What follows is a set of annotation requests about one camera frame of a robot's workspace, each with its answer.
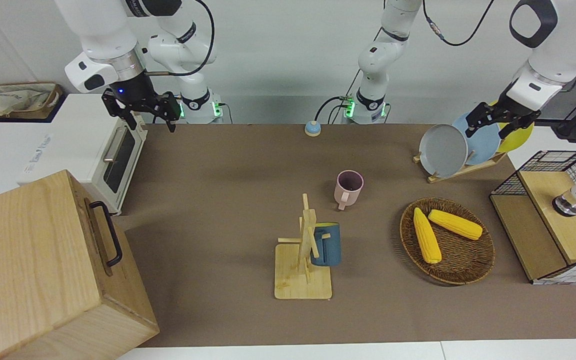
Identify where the silver toaster door handle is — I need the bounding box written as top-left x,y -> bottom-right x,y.
103,126 -> 129,164

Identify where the black cabinet handle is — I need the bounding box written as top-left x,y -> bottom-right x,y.
89,201 -> 124,268

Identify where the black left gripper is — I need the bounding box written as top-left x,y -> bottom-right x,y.
464,95 -> 542,140

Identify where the wooden plate rack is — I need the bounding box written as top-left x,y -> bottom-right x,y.
413,150 -> 509,184

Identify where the beige cloth bag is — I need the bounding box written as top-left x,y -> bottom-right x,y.
0,82 -> 54,120

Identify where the white toaster oven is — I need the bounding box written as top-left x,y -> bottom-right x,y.
16,93 -> 149,216

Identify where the wooden mug rack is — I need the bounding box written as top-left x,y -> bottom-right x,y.
274,193 -> 333,301

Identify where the yellow plate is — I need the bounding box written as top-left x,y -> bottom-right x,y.
483,98 -> 535,154

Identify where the dark blue mug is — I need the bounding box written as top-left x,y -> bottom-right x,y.
310,222 -> 342,268

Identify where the pink mug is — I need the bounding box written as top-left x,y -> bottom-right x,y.
334,170 -> 365,211

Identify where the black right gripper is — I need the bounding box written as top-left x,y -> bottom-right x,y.
101,92 -> 182,134

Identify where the brown tray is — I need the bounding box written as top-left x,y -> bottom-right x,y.
0,81 -> 64,122

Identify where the light blue plate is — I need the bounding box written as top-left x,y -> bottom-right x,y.
452,111 -> 502,166

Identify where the black base cable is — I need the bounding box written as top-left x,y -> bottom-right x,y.
315,94 -> 357,126

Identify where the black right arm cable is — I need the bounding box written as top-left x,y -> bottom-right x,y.
143,0 -> 217,77

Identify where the wire shelf with wooden boards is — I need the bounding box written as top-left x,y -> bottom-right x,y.
489,150 -> 576,286

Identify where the grey plate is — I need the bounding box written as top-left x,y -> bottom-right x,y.
419,124 -> 469,179

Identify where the wooden cabinet box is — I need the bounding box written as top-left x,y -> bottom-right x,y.
0,169 -> 160,360

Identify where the yellow corn cob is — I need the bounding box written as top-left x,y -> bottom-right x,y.
427,209 -> 484,241
413,207 -> 443,265

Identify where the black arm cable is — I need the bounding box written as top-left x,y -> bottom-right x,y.
420,0 -> 497,47
143,0 -> 217,77

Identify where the brown table mat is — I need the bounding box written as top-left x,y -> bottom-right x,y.
113,123 -> 576,348

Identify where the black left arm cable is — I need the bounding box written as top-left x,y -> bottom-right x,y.
420,0 -> 497,47

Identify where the round wicker basket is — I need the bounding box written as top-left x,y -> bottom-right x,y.
399,197 -> 496,286

